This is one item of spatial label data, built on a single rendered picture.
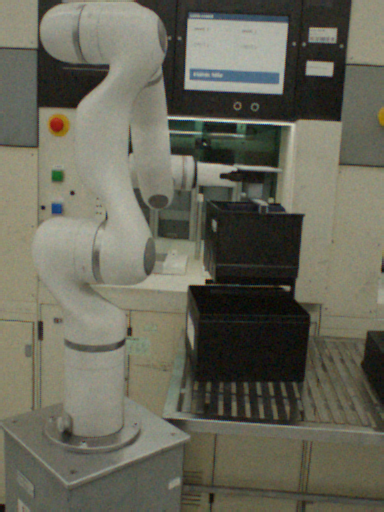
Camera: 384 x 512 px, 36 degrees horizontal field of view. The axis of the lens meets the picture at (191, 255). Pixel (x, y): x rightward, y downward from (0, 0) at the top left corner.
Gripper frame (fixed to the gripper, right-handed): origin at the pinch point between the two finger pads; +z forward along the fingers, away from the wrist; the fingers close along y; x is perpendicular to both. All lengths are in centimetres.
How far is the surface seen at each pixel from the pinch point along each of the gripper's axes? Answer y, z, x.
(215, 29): -28.1, -7.8, 38.9
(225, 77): -27.6, -4.2, 26.0
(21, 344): -39, -63, -59
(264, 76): -25.7, 6.7, 26.8
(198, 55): -29.0, -12.2, 31.7
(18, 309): -39, -64, -48
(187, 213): -118, -3, -25
